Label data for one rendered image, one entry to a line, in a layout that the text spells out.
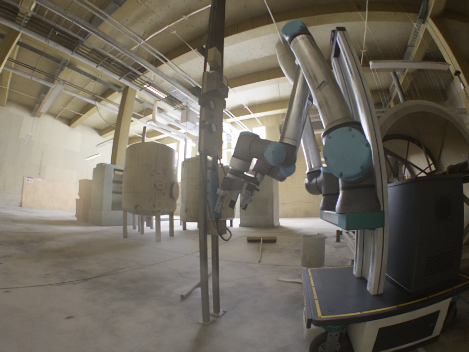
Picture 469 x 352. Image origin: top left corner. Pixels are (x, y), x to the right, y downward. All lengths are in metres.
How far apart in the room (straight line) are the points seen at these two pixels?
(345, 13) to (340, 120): 6.59
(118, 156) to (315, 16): 8.70
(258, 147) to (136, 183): 3.68
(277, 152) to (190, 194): 5.38
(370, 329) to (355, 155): 0.67
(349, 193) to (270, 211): 6.47
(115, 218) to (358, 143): 7.01
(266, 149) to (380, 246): 0.66
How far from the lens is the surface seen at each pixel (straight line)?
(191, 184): 6.04
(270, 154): 0.74
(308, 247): 2.45
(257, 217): 7.32
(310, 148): 1.42
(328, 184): 1.23
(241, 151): 0.83
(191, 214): 6.02
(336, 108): 0.69
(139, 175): 4.27
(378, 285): 1.05
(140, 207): 4.20
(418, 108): 2.47
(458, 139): 2.93
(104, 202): 6.97
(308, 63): 0.81
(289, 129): 0.89
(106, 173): 7.06
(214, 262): 1.33
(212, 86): 1.31
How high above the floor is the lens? 0.76
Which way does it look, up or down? 9 degrees up
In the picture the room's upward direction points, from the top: straight up
